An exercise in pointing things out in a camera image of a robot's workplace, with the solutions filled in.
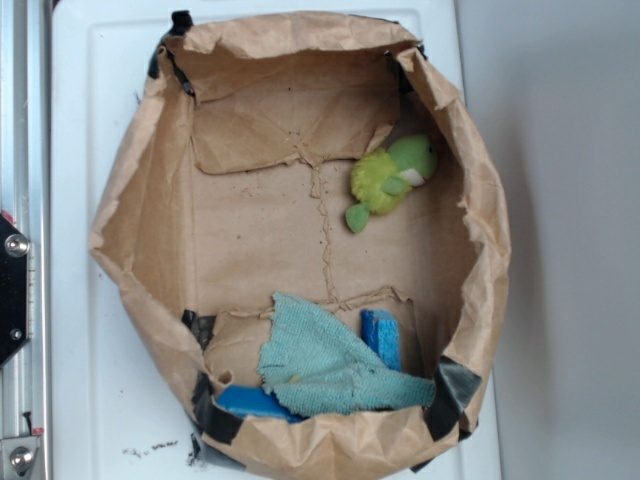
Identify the green plush bird toy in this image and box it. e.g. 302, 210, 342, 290
345, 134, 438, 233

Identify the brown paper bag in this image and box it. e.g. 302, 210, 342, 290
89, 11, 511, 479

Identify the upright blue sponge block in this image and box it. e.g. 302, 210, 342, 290
360, 309, 402, 371

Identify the light blue cloth rag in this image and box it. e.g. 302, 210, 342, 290
257, 292, 436, 417

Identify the flat blue sponge block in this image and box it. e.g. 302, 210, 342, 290
217, 385, 304, 423

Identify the black tape strip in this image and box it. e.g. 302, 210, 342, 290
424, 356, 482, 441

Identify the black mounting bracket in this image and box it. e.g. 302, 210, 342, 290
0, 210, 30, 368

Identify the aluminium frame rail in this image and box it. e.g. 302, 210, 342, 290
1, 1, 54, 479

